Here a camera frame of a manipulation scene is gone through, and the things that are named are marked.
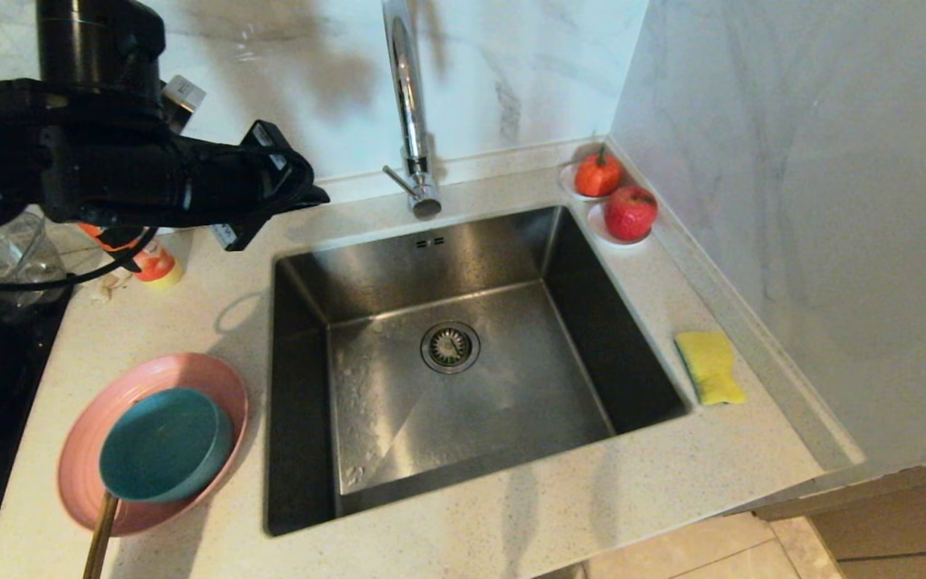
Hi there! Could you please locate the orange dish soap bottle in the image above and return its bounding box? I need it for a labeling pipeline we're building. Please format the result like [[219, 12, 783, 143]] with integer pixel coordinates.
[[76, 224, 187, 291]]

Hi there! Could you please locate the stainless steel sink basin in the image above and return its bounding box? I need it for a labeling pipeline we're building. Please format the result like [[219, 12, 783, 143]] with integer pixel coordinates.
[[264, 203, 693, 538]]

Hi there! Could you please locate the yellow fish-shaped sponge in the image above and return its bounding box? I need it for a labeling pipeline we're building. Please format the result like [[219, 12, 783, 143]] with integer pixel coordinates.
[[674, 331, 747, 406]]

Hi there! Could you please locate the chrome kitchen faucet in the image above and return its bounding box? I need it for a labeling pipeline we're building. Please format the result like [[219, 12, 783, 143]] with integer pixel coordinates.
[[381, 0, 443, 220]]

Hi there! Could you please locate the crumpled white tissue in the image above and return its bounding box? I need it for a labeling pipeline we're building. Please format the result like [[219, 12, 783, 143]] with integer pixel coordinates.
[[90, 269, 135, 306]]

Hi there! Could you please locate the pink round plate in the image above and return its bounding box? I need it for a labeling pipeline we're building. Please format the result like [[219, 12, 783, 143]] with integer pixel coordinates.
[[56, 352, 249, 538]]

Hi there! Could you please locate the small white dish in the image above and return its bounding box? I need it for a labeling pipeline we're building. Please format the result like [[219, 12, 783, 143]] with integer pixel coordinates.
[[559, 161, 626, 202], [587, 201, 656, 246]]

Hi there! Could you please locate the blue bowl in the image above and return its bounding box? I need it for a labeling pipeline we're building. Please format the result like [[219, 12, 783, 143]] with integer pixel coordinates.
[[99, 388, 234, 504]]

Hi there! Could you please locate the red apple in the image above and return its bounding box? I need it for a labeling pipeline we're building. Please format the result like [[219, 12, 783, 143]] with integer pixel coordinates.
[[604, 185, 661, 242]]

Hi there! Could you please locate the brown wooden chopstick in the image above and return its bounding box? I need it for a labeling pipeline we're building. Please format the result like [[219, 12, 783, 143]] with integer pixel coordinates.
[[82, 492, 113, 579], [91, 494, 121, 579]]

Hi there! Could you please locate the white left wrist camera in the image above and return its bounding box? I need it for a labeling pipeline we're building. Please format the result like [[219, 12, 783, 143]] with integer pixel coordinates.
[[161, 75, 208, 113]]

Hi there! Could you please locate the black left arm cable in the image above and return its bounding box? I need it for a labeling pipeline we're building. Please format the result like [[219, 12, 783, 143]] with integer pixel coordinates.
[[0, 228, 159, 293]]

